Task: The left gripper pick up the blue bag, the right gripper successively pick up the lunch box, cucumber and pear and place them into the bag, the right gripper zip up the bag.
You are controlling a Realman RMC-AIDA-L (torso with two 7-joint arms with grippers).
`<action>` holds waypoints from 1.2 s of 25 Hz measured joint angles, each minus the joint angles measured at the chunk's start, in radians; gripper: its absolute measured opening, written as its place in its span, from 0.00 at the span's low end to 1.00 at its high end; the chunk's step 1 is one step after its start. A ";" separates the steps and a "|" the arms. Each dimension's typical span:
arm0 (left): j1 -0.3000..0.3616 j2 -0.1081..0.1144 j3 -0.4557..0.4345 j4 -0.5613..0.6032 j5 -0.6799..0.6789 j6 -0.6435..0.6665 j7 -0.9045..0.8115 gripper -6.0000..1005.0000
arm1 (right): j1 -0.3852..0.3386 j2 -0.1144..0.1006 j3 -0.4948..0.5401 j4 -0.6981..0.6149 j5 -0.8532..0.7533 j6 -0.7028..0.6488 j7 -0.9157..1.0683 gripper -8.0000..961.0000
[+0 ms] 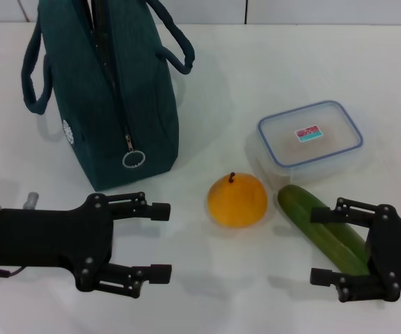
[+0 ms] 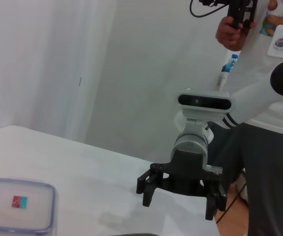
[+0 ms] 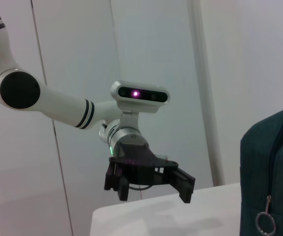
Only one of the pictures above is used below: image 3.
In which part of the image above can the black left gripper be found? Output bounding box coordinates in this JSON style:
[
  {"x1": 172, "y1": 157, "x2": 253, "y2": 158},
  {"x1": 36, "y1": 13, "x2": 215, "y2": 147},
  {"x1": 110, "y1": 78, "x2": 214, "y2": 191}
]
[{"x1": 104, "y1": 135, "x2": 196, "y2": 204}]

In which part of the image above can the dark teal lunch bag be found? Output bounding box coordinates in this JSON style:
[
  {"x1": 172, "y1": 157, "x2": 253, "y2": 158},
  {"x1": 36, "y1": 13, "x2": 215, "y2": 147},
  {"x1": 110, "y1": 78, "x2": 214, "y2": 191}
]
[{"x1": 239, "y1": 103, "x2": 283, "y2": 236}]

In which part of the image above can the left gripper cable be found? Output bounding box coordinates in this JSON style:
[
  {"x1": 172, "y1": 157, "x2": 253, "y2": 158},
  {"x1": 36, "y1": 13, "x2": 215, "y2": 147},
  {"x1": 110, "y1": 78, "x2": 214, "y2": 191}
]
[{"x1": 128, "y1": 183, "x2": 155, "y2": 200}]

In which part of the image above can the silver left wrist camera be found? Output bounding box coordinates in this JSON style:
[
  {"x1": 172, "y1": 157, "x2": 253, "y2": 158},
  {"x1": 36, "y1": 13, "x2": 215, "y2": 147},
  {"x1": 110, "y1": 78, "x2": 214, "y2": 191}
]
[{"x1": 110, "y1": 80, "x2": 171, "y2": 130}]

